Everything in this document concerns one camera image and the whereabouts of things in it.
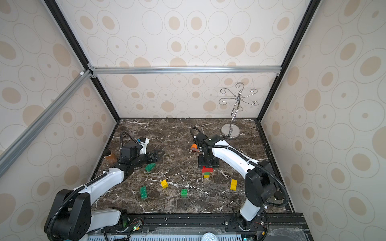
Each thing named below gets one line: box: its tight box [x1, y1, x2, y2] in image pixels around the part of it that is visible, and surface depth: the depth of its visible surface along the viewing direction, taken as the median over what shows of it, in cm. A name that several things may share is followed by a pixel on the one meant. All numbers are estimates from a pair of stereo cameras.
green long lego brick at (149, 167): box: [144, 162, 157, 173], surface depth 94 cm
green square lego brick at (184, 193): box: [180, 188, 188, 198], surface depth 83 cm
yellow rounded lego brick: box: [160, 179, 169, 189], surface depth 85 cm
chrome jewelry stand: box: [219, 82, 260, 139], surface depth 94 cm
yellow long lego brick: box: [230, 178, 238, 191], surface depth 87 cm
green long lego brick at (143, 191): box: [139, 185, 148, 199], surface depth 85 cm
